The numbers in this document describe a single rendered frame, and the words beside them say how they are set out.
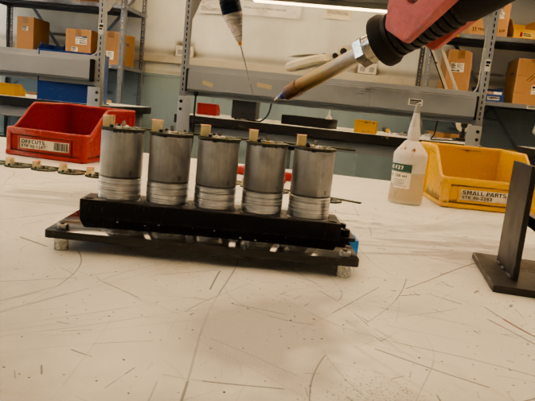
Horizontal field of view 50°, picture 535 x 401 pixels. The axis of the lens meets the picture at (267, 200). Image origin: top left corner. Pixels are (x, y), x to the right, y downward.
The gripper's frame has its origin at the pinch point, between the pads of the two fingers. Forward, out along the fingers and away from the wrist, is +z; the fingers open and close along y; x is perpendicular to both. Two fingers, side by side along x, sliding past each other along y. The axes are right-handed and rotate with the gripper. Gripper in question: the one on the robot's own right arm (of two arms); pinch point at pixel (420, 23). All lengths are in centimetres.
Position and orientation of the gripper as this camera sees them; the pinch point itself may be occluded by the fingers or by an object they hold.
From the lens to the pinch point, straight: 27.5
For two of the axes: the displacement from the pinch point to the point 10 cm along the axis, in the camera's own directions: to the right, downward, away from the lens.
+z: -4.2, 7.7, 4.7
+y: -7.1, 0.5, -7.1
